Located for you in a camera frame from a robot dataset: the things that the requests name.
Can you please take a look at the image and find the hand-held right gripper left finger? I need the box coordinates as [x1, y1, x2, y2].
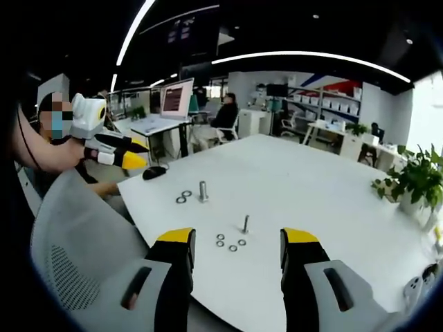
[74, 227, 197, 332]

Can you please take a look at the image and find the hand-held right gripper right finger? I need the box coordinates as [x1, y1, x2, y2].
[279, 227, 392, 332]

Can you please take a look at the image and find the long curved ceiling light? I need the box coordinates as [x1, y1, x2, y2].
[210, 50, 412, 84]

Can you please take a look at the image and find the black controller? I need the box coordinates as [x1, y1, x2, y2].
[421, 263, 440, 288]

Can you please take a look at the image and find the white cabinet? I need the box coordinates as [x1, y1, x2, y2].
[238, 108, 275, 136]

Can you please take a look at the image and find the green plant on desk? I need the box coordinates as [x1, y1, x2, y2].
[345, 122, 368, 136]

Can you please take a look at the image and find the white office desk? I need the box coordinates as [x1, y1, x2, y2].
[129, 115, 193, 160]

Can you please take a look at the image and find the storage shelf with white bins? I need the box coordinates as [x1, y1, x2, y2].
[286, 80, 363, 126]

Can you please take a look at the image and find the black computer mouse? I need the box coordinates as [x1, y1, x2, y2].
[142, 165, 168, 181]

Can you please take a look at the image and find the black screen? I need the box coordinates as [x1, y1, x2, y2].
[266, 83, 289, 98]

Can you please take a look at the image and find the white wooden-legged desk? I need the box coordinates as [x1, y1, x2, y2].
[301, 120, 347, 147]

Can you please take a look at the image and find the computer monitor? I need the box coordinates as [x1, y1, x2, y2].
[159, 77, 195, 121]

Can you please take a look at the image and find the green potted plant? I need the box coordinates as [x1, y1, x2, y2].
[371, 142, 443, 216]

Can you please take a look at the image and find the black cable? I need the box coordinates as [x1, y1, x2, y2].
[16, 105, 42, 171]

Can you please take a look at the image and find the white controller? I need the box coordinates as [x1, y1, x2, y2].
[402, 274, 424, 307]

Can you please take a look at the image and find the curved ceiling light strip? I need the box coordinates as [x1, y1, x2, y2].
[116, 0, 157, 67]

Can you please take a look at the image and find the white mesh office chair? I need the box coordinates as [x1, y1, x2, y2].
[30, 170, 155, 332]

